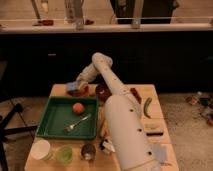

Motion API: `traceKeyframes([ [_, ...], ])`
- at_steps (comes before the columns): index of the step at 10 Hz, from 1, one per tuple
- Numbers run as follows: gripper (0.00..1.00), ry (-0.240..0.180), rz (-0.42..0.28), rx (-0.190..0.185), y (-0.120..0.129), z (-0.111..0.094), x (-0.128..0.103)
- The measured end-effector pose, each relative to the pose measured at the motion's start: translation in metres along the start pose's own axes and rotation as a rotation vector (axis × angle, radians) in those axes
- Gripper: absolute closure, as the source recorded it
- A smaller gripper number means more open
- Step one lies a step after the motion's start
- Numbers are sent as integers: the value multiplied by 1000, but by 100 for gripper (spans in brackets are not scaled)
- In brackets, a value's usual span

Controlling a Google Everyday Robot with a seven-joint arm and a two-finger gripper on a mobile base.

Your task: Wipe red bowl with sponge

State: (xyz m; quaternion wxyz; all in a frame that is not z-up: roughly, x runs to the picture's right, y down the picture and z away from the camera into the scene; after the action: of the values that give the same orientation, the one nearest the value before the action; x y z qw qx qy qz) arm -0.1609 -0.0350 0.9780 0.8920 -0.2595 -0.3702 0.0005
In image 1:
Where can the blue yellow sponge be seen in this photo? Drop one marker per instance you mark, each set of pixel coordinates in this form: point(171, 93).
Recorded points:
point(76, 86)

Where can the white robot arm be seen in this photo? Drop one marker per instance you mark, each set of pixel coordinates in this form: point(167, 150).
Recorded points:
point(123, 115)

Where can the dark red bowl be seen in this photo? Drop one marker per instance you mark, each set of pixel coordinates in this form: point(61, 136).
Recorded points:
point(103, 92)

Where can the dark red block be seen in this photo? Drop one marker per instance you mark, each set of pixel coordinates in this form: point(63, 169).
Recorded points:
point(136, 95)

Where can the orange ball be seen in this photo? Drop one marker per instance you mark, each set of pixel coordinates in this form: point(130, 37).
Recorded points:
point(78, 108)

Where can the green plastic tray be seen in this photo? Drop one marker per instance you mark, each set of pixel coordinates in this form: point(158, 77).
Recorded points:
point(58, 114)

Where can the silver fork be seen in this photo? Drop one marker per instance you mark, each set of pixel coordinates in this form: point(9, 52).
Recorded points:
point(74, 125)

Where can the black white small object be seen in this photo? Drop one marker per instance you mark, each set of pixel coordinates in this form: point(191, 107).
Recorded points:
point(107, 147)

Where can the metal cup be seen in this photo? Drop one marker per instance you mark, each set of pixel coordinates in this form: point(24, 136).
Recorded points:
point(88, 152)

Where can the green cup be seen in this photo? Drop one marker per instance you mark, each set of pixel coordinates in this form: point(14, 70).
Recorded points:
point(64, 154)

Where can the black chair base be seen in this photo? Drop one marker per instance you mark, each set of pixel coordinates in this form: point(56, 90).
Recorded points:
point(4, 132)

